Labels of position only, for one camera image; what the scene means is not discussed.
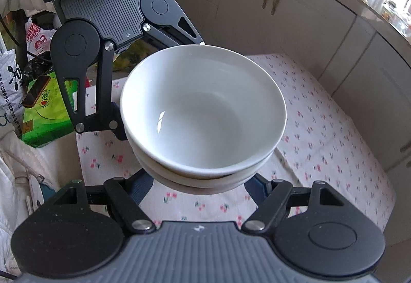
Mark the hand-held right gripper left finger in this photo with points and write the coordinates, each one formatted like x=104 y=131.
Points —
x=144 y=188

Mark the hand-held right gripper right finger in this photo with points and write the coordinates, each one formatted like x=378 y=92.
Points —
x=255 y=190

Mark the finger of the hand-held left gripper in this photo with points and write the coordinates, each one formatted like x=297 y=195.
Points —
x=118 y=129
x=154 y=31

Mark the yellow plastic bag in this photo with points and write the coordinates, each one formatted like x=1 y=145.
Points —
x=126 y=56

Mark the red and white plastic bag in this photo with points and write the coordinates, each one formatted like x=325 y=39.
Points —
x=40 y=37

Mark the green carton box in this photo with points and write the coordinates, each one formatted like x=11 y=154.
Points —
x=45 y=122

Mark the cherry-print tablecloth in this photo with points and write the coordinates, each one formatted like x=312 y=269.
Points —
x=321 y=141

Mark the black plastic bag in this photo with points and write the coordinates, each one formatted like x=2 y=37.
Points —
x=38 y=68

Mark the black smartphone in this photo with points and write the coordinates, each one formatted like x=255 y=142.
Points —
x=37 y=91

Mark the white printed sack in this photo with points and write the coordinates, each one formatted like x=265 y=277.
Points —
x=11 y=93

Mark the floral glass jar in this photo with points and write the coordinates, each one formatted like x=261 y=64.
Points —
x=393 y=15

